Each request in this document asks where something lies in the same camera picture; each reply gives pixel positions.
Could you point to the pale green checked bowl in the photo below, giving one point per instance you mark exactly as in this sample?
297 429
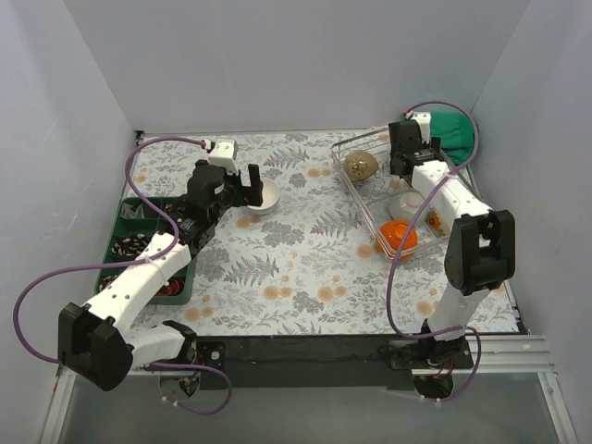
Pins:
405 205

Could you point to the clear plastic bag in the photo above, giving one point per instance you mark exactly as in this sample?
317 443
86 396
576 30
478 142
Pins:
130 211

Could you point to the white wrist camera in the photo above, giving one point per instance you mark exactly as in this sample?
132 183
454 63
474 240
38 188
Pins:
222 152
423 119

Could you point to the plain white bowl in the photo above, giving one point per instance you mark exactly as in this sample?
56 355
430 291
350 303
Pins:
270 194

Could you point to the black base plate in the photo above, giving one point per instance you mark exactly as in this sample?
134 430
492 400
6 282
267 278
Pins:
328 361

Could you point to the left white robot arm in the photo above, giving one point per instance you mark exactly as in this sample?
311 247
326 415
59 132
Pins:
113 310

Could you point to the beige orange flower bowl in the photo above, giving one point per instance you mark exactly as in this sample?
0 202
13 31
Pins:
436 223

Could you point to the green compartment tray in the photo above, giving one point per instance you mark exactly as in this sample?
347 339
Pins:
129 238

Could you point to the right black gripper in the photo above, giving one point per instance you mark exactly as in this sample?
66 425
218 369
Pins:
400 151

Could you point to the aluminium frame rail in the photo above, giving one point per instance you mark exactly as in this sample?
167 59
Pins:
509 356

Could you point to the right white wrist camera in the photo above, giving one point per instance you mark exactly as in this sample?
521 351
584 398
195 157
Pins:
423 119

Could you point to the green folded cloth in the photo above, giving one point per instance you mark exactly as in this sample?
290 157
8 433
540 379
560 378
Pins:
454 135

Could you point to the floral tablecloth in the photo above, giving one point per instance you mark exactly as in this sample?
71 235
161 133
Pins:
311 266

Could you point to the beige gold dotted bowl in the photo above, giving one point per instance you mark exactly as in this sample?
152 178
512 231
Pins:
360 165

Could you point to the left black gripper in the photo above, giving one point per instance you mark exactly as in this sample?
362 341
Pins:
238 189

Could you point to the metal wire dish rack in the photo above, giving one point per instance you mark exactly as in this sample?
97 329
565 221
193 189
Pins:
448 193

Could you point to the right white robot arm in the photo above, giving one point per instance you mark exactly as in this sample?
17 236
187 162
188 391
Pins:
480 255

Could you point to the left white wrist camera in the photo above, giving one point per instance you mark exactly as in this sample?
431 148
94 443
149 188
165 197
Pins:
222 152

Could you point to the orange plastic bowl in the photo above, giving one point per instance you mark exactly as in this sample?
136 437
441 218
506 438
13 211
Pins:
393 232

